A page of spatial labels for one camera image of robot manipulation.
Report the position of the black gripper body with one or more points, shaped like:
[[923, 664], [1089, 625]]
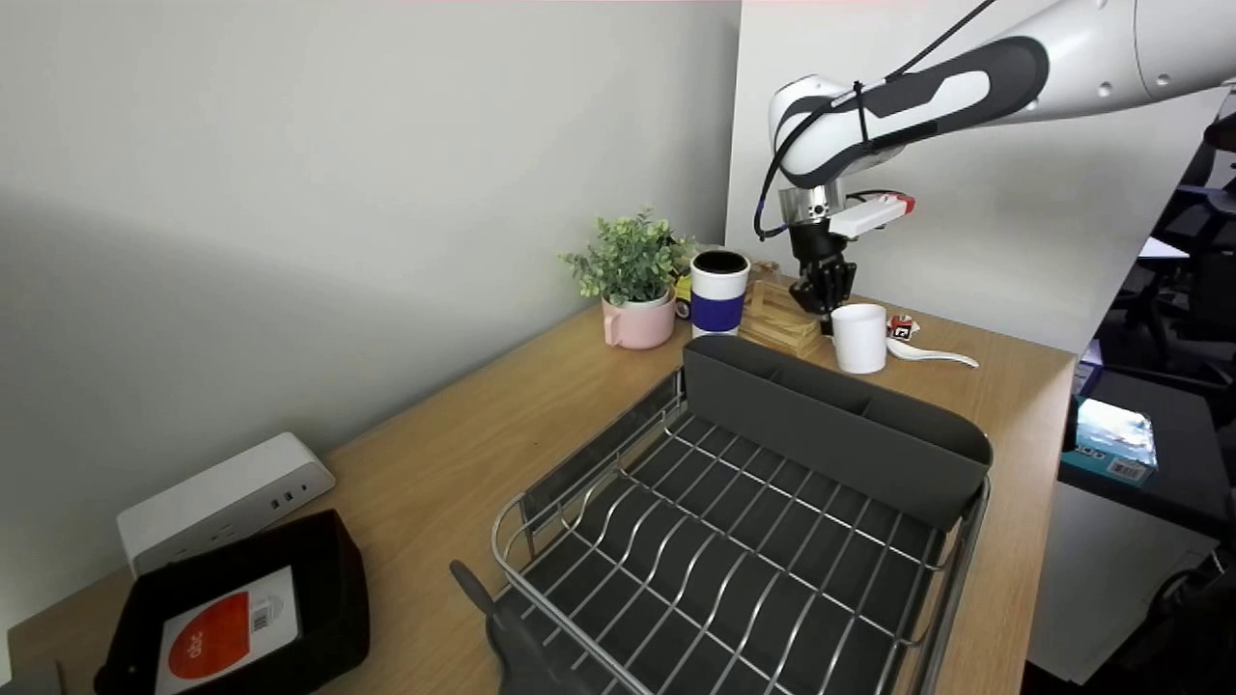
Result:
[[824, 266]]

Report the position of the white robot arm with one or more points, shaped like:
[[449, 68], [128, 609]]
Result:
[[1069, 58]]

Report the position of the small red white packet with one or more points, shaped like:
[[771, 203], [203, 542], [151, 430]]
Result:
[[903, 327]]

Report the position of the green artificial plant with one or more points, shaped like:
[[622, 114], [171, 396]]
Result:
[[630, 260]]

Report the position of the small wooden crate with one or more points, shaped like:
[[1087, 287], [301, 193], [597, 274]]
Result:
[[779, 322]]

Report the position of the white electronics box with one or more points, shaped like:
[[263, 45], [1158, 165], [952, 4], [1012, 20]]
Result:
[[221, 502]]

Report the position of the blue white box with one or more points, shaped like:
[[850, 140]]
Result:
[[1112, 440]]

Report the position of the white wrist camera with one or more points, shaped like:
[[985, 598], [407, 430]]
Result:
[[867, 211]]

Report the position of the pink plant pot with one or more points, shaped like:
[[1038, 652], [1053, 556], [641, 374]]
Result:
[[640, 327]]

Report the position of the white ceramic mug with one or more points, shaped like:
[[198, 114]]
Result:
[[858, 337]]

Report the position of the white ceramic spoon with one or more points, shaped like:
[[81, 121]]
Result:
[[908, 352]]

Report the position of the steel dish rack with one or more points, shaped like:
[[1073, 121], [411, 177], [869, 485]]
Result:
[[752, 525]]

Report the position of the black box orange label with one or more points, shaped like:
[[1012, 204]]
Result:
[[269, 616]]

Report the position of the white blue tumbler cup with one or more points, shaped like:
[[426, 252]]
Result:
[[718, 284]]

